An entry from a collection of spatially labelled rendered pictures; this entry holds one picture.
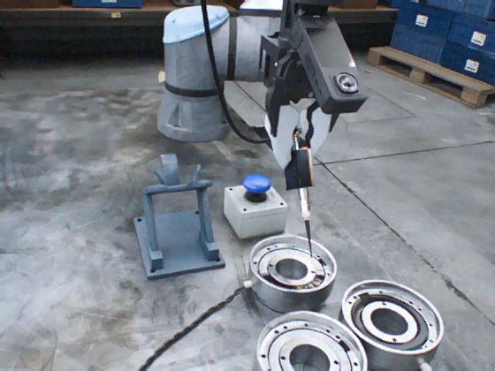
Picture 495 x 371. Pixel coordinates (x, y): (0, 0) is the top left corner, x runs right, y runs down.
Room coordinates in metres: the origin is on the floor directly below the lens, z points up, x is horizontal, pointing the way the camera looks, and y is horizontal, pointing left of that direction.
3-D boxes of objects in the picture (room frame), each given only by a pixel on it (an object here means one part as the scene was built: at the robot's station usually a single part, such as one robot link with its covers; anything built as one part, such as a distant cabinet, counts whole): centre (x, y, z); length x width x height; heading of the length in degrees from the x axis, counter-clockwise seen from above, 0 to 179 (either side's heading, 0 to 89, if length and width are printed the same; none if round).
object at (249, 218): (0.58, -0.01, 0.82); 0.08 x 0.07 x 0.05; 24
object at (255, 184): (0.58, -0.01, 0.85); 0.04 x 0.04 x 0.05
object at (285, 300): (0.44, -0.06, 0.82); 0.10 x 0.10 x 0.04
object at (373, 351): (0.37, -0.16, 0.82); 0.10 x 0.10 x 0.04
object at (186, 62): (0.90, 0.11, 0.97); 0.13 x 0.12 x 0.14; 96
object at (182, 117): (0.90, 0.12, 0.85); 0.15 x 0.15 x 0.10
